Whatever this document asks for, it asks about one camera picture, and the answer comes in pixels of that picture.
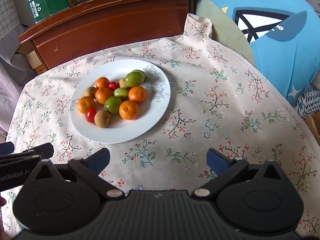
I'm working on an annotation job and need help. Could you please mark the small green jujube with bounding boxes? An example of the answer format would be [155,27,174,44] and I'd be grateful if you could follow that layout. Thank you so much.
[113,88,130,101]
[132,69,147,82]

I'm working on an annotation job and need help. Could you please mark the cardboard box on floor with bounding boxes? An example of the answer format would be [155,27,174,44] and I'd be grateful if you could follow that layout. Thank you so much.
[17,42,47,74]

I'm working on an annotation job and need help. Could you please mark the red cherry tomato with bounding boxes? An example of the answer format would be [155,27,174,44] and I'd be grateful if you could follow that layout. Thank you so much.
[86,107,97,123]
[108,81,119,92]

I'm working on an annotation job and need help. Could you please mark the blue shark plush pillow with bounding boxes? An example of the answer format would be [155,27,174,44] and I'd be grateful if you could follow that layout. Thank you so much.
[210,0,319,106]

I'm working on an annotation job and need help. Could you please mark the dark wooden cabinet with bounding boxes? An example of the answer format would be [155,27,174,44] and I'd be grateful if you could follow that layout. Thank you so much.
[18,0,197,69]

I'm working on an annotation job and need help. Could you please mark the person left hand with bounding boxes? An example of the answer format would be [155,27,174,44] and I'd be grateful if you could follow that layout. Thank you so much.
[0,196,7,235]

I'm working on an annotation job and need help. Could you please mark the plaid purple cloth cover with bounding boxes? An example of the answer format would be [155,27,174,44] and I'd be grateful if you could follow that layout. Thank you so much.
[1,0,36,133]

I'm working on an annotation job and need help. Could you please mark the small green jujube top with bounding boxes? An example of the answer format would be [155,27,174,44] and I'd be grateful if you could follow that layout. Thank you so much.
[132,69,147,82]

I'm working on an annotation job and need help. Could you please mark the floral tablecloth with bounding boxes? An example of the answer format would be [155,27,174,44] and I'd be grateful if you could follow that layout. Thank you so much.
[7,15,319,236]

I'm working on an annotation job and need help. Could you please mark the oval green jujube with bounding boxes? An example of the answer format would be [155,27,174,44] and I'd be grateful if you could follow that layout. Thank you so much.
[124,72,144,88]

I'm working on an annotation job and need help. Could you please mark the white plate with rose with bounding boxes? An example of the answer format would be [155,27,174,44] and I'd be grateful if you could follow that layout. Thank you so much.
[69,59,171,144]

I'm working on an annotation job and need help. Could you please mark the large orange mandarin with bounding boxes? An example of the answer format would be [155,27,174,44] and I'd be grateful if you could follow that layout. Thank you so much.
[77,96,95,114]

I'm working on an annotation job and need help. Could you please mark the small orange mandarin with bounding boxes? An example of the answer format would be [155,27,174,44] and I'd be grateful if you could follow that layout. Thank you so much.
[119,100,139,120]
[128,86,148,105]

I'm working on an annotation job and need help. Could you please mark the round green jujube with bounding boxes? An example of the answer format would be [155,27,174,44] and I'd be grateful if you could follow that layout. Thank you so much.
[104,96,122,114]

